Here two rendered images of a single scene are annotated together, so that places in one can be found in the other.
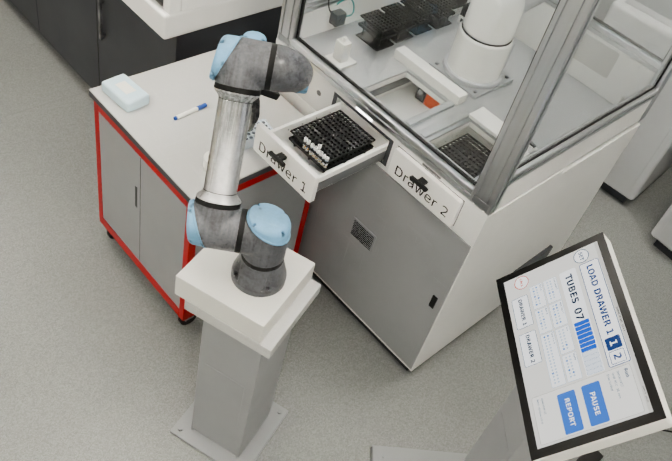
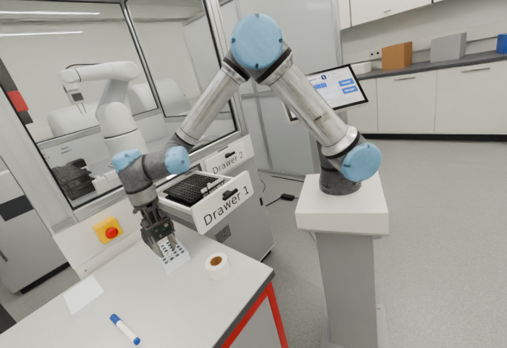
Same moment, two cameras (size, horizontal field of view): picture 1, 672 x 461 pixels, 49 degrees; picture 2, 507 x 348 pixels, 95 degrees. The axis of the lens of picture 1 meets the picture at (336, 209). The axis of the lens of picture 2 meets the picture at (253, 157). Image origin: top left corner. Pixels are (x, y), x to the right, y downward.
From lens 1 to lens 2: 208 cm
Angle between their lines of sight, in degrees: 71
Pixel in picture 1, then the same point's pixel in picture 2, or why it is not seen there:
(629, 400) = (344, 72)
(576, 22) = (218, 14)
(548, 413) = (351, 97)
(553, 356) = (328, 96)
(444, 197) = (237, 149)
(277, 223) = not seen: hidden behind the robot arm
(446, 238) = (247, 167)
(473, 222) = (248, 144)
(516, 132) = not seen: hidden behind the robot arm
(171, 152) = (204, 318)
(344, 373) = (284, 276)
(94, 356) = not seen: outside the picture
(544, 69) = (223, 45)
